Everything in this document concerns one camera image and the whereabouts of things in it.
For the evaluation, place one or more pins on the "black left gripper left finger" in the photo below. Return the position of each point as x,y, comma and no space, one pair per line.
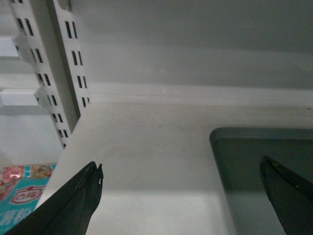
69,210

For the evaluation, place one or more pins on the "teal snack bag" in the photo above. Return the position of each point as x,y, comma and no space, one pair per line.
21,188

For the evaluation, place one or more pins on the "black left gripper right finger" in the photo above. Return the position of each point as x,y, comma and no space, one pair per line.
290,195

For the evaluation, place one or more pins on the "white slotted shelf upright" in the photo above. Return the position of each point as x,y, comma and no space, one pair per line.
48,40

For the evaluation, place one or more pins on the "grey rectangular serving tray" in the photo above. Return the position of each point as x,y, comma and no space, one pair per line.
238,152

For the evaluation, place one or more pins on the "white upper shelf board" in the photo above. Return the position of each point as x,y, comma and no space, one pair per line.
160,174

